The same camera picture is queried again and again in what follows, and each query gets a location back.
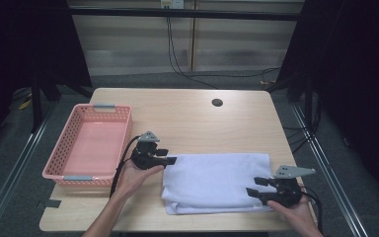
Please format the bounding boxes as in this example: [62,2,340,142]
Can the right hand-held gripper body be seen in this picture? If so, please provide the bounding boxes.
[260,165,316,209]

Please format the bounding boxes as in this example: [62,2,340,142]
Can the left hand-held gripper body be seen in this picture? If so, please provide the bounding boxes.
[130,130,170,171]

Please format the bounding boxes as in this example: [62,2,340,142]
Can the white printed cloth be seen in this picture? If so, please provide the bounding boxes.
[160,152,274,215]

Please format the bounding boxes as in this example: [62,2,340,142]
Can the pink plastic basket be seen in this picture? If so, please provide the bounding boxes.
[41,103,133,188]

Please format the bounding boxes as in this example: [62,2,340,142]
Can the person's right hand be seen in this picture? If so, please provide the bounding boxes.
[266,196,314,229]

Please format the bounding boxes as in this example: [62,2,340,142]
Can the person's left hand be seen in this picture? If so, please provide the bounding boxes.
[115,159,166,199]

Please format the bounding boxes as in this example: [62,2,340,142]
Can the grey tape piece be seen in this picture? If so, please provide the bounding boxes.
[43,198,62,209]

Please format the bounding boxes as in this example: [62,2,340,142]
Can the black stand leg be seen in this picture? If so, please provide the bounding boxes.
[31,75,43,134]

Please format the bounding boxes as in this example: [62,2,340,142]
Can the yellow floor item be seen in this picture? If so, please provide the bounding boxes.
[18,98,34,111]

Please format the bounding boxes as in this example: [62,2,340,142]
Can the black curtain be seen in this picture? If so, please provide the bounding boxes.
[0,0,93,156]
[265,0,379,208]

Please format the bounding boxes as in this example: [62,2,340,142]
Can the black horizontal bar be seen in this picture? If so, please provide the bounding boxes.
[68,7,305,23]

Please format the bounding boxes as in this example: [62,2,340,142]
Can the left hand-held gripper cable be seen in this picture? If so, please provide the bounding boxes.
[109,135,141,198]

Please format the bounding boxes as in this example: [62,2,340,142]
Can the hand-held gripper cable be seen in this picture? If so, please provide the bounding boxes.
[300,186,324,236]
[109,135,141,198]

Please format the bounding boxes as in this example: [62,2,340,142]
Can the right hand-held gripper cable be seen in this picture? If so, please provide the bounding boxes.
[300,186,324,236]

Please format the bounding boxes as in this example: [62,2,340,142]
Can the metal floor rail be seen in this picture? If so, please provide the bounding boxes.
[289,102,369,237]
[0,98,60,237]

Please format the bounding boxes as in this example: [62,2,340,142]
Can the black floor cable bundle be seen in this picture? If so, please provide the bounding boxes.
[282,98,322,156]

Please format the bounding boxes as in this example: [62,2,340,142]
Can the black wall cable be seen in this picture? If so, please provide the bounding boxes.
[169,16,281,79]
[166,16,219,90]

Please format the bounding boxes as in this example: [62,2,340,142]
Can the white wall outlet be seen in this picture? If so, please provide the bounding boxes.
[160,0,186,10]

